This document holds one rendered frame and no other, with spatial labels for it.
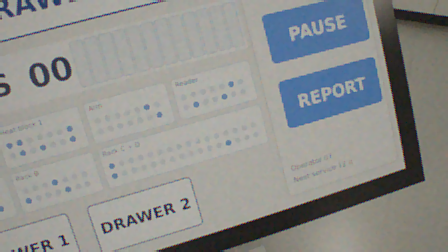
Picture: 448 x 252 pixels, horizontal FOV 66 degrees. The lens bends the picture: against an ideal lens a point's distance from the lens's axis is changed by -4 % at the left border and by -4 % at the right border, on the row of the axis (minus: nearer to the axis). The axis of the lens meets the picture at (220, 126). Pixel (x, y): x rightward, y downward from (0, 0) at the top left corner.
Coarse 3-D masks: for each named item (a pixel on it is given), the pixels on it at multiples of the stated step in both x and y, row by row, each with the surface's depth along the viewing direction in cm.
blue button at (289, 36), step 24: (336, 0) 32; (360, 0) 32; (264, 24) 31; (288, 24) 31; (312, 24) 32; (336, 24) 32; (360, 24) 32; (288, 48) 31; (312, 48) 32; (336, 48) 32
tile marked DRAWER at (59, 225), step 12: (48, 216) 29; (60, 216) 30; (12, 228) 29; (24, 228) 29; (36, 228) 29; (48, 228) 30; (60, 228) 30; (72, 228) 30; (0, 240) 29; (12, 240) 29; (24, 240) 29; (36, 240) 29; (48, 240) 30; (60, 240) 30; (72, 240) 30
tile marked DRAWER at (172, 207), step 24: (144, 192) 31; (168, 192) 31; (192, 192) 31; (96, 216) 30; (120, 216) 30; (144, 216) 31; (168, 216) 31; (192, 216) 31; (96, 240) 30; (120, 240) 31; (144, 240) 31
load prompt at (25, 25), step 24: (0, 0) 27; (24, 0) 27; (48, 0) 28; (72, 0) 28; (96, 0) 28; (120, 0) 29; (144, 0) 29; (168, 0) 29; (0, 24) 27; (24, 24) 28; (48, 24) 28; (72, 24) 28
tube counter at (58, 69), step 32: (224, 0) 30; (96, 32) 29; (128, 32) 29; (160, 32) 29; (192, 32) 30; (224, 32) 30; (32, 64) 28; (64, 64) 28; (96, 64) 29; (128, 64) 29; (160, 64) 30; (32, 96) 28
